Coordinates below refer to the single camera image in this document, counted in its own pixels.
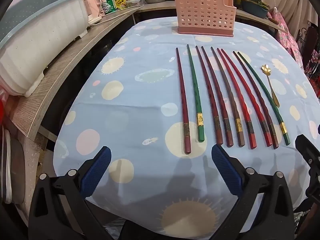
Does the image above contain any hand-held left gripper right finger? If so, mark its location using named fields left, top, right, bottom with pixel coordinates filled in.
left=211, top=144, right=302, bottom=240

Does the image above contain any blue-green basin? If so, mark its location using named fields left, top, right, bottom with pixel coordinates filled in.
left=240, top=0, right=270, bottom=18

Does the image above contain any black metal chair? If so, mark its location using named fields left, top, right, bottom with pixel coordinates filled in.
left=296, top=22, right=319, bottom=68

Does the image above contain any grey-green perforated lid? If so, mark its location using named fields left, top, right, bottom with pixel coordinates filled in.
left=0, top=0, right=67, bottom=43

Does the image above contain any maroon chopstick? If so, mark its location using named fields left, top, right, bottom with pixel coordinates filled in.
left=233, top=51, right=280, bottom=150
left=201, top=46, right=234, bottom=147
left=195, top=45, right=224, bottom=145
left=176, top=47, right=192, bottom=155

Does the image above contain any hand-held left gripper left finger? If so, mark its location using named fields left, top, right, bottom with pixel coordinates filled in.
left=28, top=146, right=112, bottom=240

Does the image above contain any pink electric kettle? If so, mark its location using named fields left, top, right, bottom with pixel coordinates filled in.
left=82, top=0, right=106, bottom=24

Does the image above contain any white tub with blue rim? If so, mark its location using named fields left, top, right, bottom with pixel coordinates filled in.
left=0, top=0, right=90, bottom=97

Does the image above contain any blue planet print tablecloth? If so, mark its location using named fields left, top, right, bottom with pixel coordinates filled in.
left=53, top=17, right=319, bottom=233

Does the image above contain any grey wooden shelf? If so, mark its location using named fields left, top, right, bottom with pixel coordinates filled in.
left=11, top=1, right=178, bottom=142

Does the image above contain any glass container with lid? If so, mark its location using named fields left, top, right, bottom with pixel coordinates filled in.
left=126, top=0, right=146, bottom=8

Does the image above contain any pink floral cloth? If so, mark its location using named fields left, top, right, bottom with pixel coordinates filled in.
left=269, top=10, right=304, bottom=68

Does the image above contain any green chopstick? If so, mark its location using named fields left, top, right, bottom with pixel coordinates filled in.
left=237, top=51, right=291, bottom=146
left=186, top=44, right=206, bottom=142

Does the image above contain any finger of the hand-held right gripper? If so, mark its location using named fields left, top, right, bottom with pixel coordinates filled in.
left=295, top=134, right=320, bottom=205

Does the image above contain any pink perforated utensil basket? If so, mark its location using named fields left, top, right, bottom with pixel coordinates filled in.
left=173, top=0, right=237, bottom=37

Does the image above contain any gold flower spoon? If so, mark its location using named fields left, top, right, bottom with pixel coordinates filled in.
left=261, top=64, right=280, bottom=107

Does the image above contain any bright red chopstick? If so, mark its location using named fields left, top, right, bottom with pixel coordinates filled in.
left=217, top=48, right=257, bottom=150
left=221, top=49, right=273, bottom=147

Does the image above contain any brown chopstick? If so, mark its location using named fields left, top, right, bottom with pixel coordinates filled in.
left=211, top=46, right=245, bottom=147

